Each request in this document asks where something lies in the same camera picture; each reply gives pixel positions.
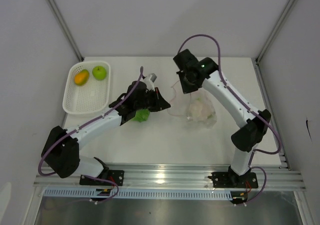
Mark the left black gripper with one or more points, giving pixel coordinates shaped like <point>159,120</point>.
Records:
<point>160,103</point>

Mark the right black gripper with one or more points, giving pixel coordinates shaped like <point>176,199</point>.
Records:
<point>187,89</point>

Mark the green leafy lettuce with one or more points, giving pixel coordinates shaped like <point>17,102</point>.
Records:
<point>141,116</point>

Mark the clear zip top bag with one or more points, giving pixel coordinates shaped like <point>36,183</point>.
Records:
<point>180,103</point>

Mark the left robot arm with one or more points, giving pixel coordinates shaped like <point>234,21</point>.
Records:
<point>61,151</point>

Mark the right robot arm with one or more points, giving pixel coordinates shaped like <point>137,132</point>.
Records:
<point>252,122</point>

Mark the white plastic basket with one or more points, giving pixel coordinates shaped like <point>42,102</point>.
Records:
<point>90,97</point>

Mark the green apple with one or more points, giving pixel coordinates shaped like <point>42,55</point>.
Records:
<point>99,73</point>

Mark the orange fruit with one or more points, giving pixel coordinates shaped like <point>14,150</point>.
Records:
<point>81,77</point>

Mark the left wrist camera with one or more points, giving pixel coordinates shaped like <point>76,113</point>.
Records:
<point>149,81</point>

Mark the aluminium mounting rail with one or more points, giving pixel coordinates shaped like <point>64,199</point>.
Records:
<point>195,177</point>

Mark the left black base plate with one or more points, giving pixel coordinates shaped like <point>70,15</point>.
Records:
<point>115,176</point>

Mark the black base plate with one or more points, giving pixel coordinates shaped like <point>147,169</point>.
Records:
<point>115,176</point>
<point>233,181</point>

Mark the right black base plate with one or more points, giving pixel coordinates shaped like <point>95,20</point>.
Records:
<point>233,181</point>

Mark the slotted cable duct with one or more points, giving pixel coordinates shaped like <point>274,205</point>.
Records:
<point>131,193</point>

